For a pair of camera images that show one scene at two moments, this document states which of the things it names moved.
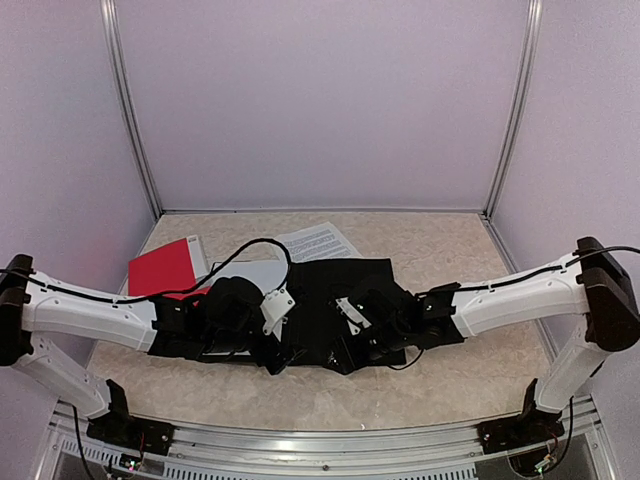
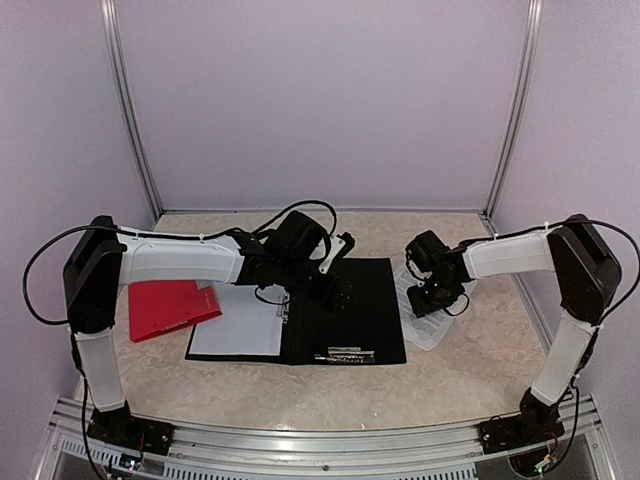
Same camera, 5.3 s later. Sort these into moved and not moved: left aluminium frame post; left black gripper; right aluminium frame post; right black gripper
Moved: left black gripper; right black gripper
Not moved: right aluminium frame post; left aluminium frame post
